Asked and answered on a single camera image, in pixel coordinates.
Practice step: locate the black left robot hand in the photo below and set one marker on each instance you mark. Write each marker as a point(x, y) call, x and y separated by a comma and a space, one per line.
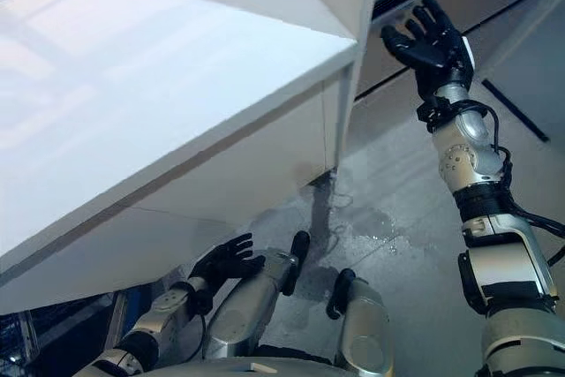
point(225, 262)

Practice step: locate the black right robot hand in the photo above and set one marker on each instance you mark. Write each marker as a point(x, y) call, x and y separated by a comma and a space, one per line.
point(432, 55)

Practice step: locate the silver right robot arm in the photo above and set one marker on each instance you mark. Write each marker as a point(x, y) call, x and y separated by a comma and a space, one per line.
point(494, 253)

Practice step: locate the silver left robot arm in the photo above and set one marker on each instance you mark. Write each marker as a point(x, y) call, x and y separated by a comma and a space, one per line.
point(167, 306)

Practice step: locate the stainless steel fridge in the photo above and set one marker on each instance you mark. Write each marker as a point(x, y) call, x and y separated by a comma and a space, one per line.
point(529, 63)

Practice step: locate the white counter cabinet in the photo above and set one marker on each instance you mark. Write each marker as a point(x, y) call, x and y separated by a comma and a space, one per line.
point(154, 130)

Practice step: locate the silver right robot leg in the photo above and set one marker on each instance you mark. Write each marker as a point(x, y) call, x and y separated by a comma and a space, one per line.
point(366, 319)

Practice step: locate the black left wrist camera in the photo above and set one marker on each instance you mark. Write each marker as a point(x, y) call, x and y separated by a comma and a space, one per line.
point(202, 302)

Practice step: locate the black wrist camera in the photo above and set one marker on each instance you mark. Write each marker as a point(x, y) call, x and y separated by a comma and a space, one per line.
point(202, 302)
point(434, 114)

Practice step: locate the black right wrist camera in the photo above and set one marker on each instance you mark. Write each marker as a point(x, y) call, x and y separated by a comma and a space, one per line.
point(434, 114)

